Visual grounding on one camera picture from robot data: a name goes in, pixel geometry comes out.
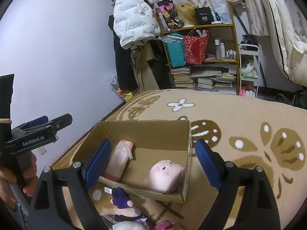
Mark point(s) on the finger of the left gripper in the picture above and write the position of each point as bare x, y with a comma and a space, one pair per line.
61, 122
36, 122

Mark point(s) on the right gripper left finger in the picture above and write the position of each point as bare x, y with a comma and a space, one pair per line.
48, 209

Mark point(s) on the purple haired plush doll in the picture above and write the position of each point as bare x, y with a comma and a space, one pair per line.
124, 210

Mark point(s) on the magenta plush toy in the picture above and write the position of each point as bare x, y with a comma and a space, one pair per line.
166, 225

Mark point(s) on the cardboard box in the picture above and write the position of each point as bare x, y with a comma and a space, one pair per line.
154, 140

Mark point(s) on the white plush yellow ball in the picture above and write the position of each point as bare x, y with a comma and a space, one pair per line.
128, 225

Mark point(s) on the plastic bag with toys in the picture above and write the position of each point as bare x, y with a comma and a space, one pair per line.
126, 95

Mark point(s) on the black hanging coat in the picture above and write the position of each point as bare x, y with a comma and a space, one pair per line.
124, 70

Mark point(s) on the pink square plush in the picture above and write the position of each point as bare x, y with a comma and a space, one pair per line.
165, 177

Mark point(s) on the beige trench coat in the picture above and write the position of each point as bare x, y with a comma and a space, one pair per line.
142, 71

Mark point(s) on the right book pile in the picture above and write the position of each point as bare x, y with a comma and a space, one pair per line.
215, 79

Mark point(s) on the white puffer jacket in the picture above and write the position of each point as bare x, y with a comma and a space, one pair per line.
134, 23

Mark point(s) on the left book stack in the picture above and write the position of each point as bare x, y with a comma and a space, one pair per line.
182, 78

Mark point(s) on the white metal cart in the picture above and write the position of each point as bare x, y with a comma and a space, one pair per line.
249, 70

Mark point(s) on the teal bag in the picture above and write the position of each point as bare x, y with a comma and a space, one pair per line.
174, 43

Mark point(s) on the wooden shelf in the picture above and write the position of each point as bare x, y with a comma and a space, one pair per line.
206, 50

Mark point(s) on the white bottle on shelf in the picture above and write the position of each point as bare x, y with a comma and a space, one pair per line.
217, 48

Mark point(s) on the red gift bag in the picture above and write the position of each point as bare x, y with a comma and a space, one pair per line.
195, 43

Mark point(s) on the pink black patterned bag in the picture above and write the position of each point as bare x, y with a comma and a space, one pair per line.
167, 15

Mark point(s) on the blonde wig head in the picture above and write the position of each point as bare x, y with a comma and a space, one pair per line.
186, 14

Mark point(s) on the black box number 40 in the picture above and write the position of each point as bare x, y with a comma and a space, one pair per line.
203, 16

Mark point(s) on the white plastic bag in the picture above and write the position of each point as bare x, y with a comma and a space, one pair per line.
222, 9

